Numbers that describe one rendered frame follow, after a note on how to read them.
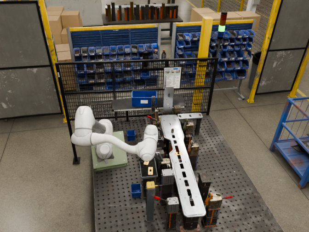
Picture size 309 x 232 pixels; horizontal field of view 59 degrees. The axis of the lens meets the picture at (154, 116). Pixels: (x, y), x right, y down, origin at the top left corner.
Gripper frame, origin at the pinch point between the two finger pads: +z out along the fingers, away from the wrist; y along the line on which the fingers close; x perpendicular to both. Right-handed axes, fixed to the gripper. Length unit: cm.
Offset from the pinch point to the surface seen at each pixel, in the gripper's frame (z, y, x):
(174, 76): -11, 27, 141
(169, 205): 16.7, 15.6, -25.7
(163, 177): 13.3, 11.2, -0.4
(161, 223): 52, 11, -19
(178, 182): 22.2, 24.6, 1.5
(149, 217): 47, 0, -17
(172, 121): 22, 23, 92
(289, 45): 11, 240, 307
